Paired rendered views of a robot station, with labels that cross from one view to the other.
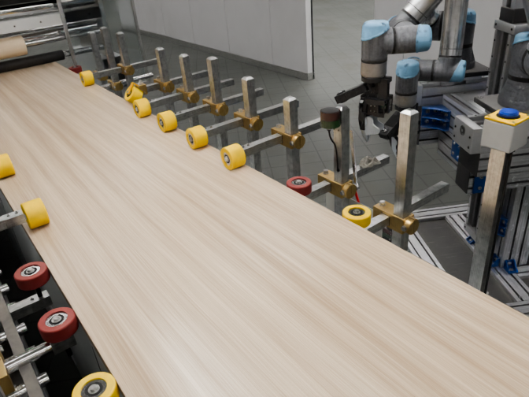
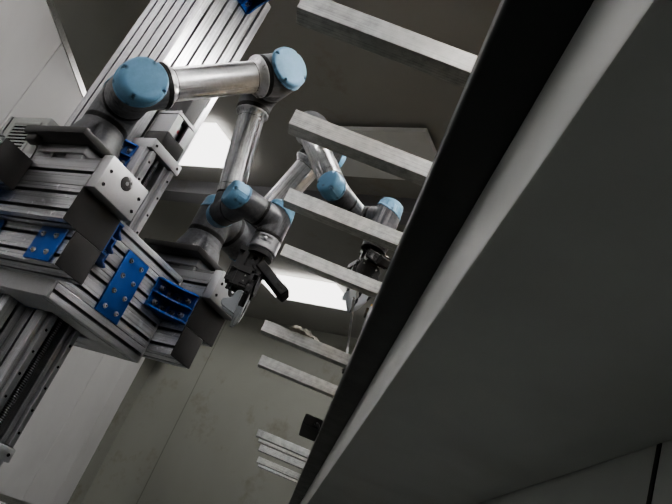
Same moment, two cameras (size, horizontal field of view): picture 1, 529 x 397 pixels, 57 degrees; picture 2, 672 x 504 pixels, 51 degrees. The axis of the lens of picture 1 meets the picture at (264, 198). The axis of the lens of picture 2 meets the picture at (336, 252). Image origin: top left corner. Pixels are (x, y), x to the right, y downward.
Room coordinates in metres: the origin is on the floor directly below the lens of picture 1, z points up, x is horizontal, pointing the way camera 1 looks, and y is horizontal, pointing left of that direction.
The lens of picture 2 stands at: (2.86, 0.68, 0.33)
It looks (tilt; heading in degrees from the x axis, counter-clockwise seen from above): 25 degrees up; 219
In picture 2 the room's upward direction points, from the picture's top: 24 degrees clockwise
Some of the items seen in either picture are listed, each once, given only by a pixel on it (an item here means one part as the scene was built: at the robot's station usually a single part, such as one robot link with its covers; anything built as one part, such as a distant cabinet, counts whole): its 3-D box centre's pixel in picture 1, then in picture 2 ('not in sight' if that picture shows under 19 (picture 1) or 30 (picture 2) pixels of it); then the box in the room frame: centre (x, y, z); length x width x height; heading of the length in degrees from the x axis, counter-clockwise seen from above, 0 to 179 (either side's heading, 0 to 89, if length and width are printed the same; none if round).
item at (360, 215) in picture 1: (356, 227); not in sight; (1.15, -0.25, 0.85); 0.08 x 0.08 x 0.11
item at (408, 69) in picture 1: (407, 76); (275, 221); (1.64, -0.53, 1.12); 0.09 x 0.08 x 0.11; 155
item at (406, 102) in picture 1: (405, 98); (264, 246); (1.64, -0.53, 1.05); 0.08 x 0.08 x 0.05
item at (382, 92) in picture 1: (375, 95); (365, 266); (1.41, -0.36, 1.15); 0.09 x 0.08 x 0.12; 54
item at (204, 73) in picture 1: (177, 80); not in sight; (2.52, 0.40, 0.94); 0.36 x 0.03 x 0.03; 124
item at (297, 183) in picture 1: (299, 196); not in sight; (1.35, -0.11, 0.85); 0.08 x 0.08 x 0.11
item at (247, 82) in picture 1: (253, 135); not in sight; (1.82, 0.02, 0.89); 0.03 x 0.03 x 0.48; 34
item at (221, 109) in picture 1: (215, 106); not in sight; (2.04, 0.18, 0.94); 0.13 x 0.06 x 0.05; 34
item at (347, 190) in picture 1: (336, 185); not in sight; (1.42, -0.24, 0.84); 0.13 x 0.06 x 0.05; 34
